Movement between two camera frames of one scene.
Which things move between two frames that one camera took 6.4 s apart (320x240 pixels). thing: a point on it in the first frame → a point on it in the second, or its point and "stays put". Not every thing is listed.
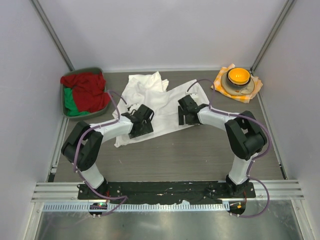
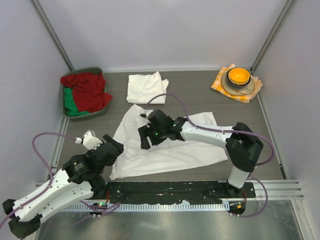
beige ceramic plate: [236, 91] stays put
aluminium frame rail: [279, 190] stays put
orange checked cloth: [244, 98] stays put
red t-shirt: [88, 90] stays put
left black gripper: [148, 129] → [107, 138]
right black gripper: [181, 114] → [143, 132]
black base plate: [162, 192] stays put
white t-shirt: [164, 104] → [129, 159]
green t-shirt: [70, 104] stays put
